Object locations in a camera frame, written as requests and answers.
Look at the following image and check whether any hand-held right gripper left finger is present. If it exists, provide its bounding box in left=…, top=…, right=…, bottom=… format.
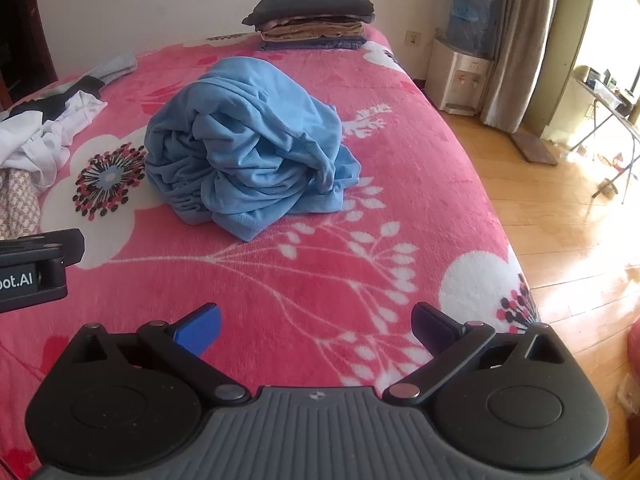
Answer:
left=67, top=303, right=249, bottom=406

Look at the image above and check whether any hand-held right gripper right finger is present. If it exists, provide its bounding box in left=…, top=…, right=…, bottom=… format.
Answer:
left=386, top=303, right=568, bottom=406

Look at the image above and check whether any light blue t-shirt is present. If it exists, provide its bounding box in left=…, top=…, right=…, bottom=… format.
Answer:
left=144, top=56, right=362, bottom=242

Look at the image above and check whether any pink floral blanket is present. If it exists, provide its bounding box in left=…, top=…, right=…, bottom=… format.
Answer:
left=0, top=27, right=543, bottom=480

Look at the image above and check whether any white crumpled garment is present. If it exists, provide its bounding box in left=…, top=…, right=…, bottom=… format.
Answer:
left=0, top=92, right=108, bottom=188

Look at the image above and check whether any black crumpled garment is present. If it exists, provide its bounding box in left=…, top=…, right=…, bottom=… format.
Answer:
left=30, top=76, right=106, bottom=121

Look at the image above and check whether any brown floor mat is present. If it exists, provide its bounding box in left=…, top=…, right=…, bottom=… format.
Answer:
left=510, top=130, right=559, bottom=166

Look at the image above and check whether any wooden wardrobe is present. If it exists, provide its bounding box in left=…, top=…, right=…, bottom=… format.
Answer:
left=0, top=0, right=58, bottom=111

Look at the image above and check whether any white water dispenser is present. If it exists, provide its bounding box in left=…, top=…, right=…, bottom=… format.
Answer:
left=430, top=37, right=493, bottom=116

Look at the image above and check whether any folding table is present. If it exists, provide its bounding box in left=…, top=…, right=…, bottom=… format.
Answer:
left=570, top=65, right=640, bottom=206

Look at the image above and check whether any clear plastic container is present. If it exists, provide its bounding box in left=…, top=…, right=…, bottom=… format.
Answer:
left=585, top=66, right=626, bottom=106

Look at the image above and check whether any beige curtain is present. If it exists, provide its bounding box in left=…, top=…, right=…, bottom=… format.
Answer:
left=480, top=0, right=566, bottom=133

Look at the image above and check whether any blue water bottle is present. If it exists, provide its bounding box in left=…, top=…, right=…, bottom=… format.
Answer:
left=446, top=0, right=503, bottom=58

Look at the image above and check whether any tan folded garment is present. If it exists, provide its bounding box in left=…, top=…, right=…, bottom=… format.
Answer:
left=260, top=20, right=366, bottom=43

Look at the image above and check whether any black folded garment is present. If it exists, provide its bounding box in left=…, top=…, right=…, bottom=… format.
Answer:
left=242, top=0, right=376, bottom=26

